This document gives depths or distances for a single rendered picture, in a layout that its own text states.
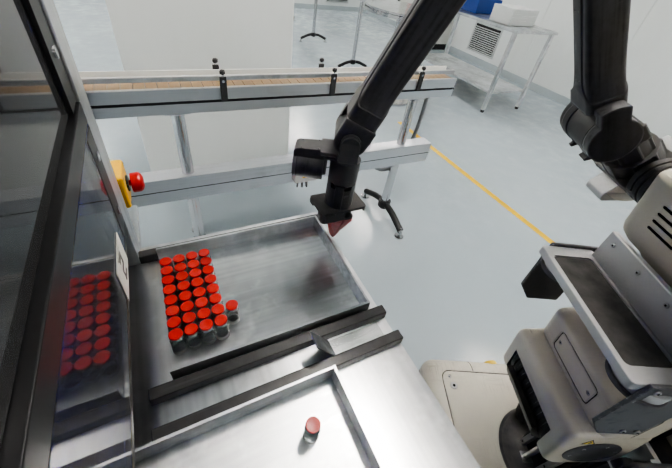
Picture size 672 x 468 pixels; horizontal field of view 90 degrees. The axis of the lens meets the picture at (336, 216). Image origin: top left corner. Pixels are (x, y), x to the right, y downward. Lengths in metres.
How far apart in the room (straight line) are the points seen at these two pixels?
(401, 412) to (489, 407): 0.82
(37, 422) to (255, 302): 0.45
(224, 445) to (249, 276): 0.29
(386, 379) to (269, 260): 0.33
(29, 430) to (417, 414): 0.49
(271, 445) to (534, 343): 0.59
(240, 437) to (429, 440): 0.27
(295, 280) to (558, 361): 0.58
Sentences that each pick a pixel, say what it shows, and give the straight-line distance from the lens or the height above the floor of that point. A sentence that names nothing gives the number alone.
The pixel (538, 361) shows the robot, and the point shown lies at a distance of 0.88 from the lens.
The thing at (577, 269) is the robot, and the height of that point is 1.04.
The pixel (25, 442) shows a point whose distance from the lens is 0.26.
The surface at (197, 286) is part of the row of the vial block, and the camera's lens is 0.65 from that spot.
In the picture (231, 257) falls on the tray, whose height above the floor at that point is 0.88.
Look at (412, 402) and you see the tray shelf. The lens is 0.62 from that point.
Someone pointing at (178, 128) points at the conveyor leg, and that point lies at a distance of 1.49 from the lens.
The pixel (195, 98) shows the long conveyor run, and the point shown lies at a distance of 1.41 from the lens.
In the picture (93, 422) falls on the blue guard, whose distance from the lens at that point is 0.36.
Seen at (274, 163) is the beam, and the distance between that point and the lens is 1.65.
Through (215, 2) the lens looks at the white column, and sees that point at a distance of 1.97.
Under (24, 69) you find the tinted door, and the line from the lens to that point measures 0.44.
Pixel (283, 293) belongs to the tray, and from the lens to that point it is 0.68.
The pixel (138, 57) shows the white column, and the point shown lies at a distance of 1.99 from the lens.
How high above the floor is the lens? 1.43
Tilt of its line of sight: 40 degrees down
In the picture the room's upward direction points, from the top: 10 degrees clockwise
